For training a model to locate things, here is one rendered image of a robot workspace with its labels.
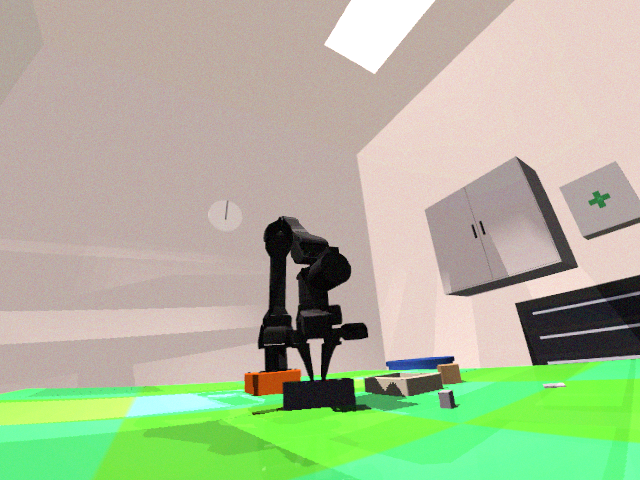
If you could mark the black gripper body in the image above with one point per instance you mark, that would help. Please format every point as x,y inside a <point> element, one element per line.
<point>349,331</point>

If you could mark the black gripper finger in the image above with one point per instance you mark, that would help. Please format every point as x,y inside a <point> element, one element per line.
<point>304,351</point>
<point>327,351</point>

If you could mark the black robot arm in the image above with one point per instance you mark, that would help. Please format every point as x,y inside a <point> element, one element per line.
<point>327,270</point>

